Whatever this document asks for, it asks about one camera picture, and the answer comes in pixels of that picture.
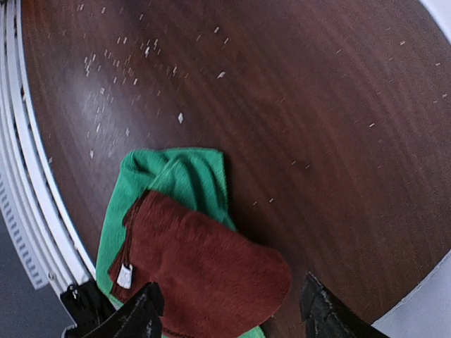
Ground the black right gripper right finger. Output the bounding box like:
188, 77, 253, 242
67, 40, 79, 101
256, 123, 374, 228
299, 273, 384, 338

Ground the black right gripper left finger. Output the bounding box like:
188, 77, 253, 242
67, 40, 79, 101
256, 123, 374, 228
85, 282, 164, 338

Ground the dark red towel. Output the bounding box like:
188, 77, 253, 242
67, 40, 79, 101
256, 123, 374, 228
109, 190, 292, 337

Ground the green microfiber towel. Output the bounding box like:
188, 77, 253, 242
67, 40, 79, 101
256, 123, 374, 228
96, 148, 263, 337

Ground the aluminium front rail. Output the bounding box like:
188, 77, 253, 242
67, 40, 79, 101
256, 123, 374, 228
1, 1, 95, 294

